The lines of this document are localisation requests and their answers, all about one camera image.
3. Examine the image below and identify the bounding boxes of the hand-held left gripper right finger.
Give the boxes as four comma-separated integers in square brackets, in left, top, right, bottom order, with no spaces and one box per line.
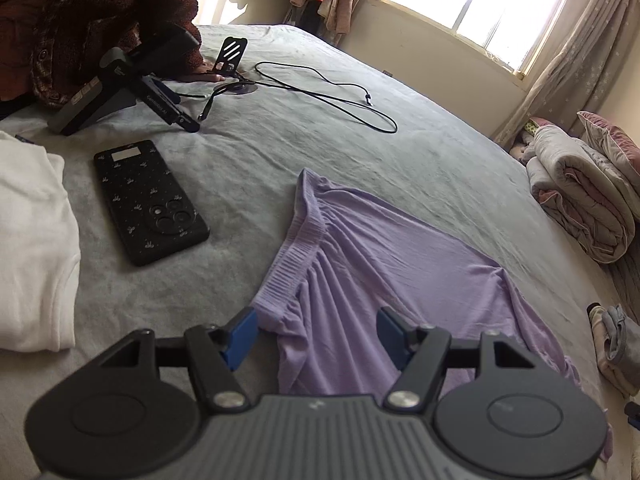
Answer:
[376,306,538,415]

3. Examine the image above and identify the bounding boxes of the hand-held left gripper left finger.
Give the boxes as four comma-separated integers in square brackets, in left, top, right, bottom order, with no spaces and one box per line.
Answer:
[100,307,261,415]

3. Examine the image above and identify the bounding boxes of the purple pants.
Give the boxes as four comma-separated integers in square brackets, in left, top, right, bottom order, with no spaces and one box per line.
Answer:
[250,167,615,462]

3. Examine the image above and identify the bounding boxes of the black patterned phone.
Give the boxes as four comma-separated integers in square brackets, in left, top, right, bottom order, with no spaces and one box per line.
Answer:
[93,140,211,267]

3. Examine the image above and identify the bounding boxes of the bed with grey sheet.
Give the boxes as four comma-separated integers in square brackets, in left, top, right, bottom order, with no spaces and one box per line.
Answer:
[0,24,640,480]

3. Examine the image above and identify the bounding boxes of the folded cream garment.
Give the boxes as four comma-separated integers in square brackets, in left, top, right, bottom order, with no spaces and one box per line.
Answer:
[589,306,640,397]

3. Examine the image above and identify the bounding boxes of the white garment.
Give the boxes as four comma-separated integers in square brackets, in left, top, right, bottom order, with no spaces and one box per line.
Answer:
[0,130,82,353]

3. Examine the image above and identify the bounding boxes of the folded grey pink duvet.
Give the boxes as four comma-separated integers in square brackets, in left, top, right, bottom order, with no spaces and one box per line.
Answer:
[525,125,637,264]

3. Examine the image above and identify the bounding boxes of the small patterned pillow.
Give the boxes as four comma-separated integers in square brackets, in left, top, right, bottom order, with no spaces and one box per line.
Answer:
[510,117,549,162]

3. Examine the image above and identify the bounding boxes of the black phone stand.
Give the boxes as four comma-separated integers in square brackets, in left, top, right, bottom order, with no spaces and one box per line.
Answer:
[212,36,259,97]

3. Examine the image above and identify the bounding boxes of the pink grey pillow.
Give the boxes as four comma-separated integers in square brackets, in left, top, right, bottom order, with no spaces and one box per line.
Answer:
[577,110,640,192]

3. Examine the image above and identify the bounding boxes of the grey patterned curtain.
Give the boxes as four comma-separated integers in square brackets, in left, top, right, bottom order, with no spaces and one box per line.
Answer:
[492,0,640,144]

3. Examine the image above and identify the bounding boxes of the window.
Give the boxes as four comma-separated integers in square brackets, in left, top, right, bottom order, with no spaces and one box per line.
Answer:
[375,0,579,77]

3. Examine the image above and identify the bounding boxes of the black cable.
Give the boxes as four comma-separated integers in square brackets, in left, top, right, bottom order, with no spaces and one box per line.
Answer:
[175,61,398,136]

